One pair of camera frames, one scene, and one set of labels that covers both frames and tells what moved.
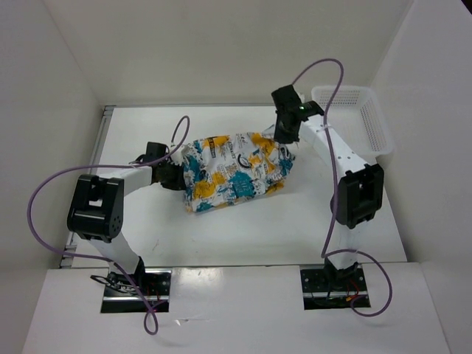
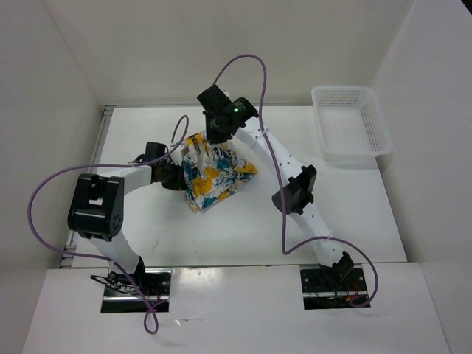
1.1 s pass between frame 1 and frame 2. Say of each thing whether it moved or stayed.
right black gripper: moved
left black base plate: stayed
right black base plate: stayed
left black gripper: stayed
